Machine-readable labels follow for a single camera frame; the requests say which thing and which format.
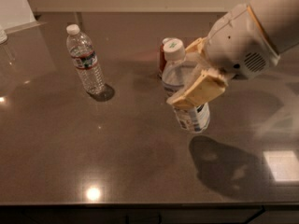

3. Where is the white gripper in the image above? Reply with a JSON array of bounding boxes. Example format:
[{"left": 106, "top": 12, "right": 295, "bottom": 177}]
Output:
[{"left": 167, "top": 4, "right": 280, "bottom": 109}]

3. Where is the blue label plastic bottle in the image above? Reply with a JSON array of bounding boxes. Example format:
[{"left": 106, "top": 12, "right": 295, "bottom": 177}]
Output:
[{"left": 161, "top": 38, "right": 211, "bottom": 134}]

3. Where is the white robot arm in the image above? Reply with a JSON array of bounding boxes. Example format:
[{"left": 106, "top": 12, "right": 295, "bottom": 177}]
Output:
[{"left": 167, "top": 0, "right": 299, "bottom": 109}]

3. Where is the clear water bottle red label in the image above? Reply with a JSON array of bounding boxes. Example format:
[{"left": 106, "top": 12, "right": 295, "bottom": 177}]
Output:
[{"left": 66, "top": 24, "right": 105, "bottom": 95}]

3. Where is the red soda can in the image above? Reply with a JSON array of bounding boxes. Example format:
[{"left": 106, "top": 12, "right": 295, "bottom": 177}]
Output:
[{"left": 158, "top": 37, "right": 172, "bottom": 77}]

